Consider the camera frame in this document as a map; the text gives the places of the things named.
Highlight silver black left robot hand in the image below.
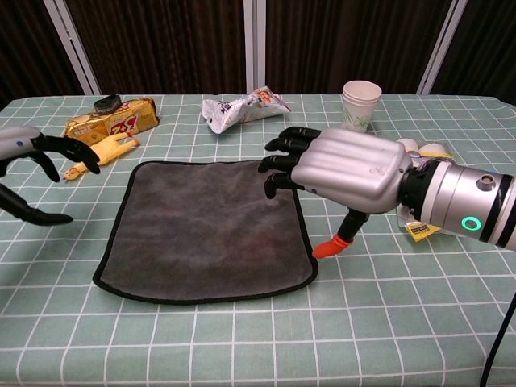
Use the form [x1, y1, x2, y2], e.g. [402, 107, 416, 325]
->
[0, 125, 102, 226]

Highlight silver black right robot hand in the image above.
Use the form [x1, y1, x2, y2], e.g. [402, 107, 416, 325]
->
[257, 125, 412, 260]

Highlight green cloth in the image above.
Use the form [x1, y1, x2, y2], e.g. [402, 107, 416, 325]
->
[92, 160, 319, 306]

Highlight paper cup with green print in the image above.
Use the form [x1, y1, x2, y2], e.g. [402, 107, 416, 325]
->
[341, 100, 380, 135]

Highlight white paper cup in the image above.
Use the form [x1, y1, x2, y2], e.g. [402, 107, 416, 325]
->
[341, 80, 383, 104]
[341, 96, 381, 109]

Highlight dark white-framed partition screen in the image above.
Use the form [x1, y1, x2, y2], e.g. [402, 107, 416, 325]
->
[54, 0, 256, 97]
[254, 0, 468, 97]
[0, 0, 93, 112]
[422, 0, 516, 102]

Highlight black tape roll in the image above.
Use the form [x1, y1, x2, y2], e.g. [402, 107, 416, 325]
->
[93, 94, 123, 115]

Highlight gold biscuit package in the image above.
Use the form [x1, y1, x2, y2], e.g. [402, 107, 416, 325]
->
[63, 97, 160, 147]

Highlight white crumpled snack bag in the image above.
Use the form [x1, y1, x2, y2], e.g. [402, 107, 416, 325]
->
[200, 85, 292, 135]

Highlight green checked tablecloth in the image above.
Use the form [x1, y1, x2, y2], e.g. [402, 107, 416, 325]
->
[0, 94, 516, 387]

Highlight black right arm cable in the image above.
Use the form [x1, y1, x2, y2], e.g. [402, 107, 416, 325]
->
[478, 296, 516, 387]

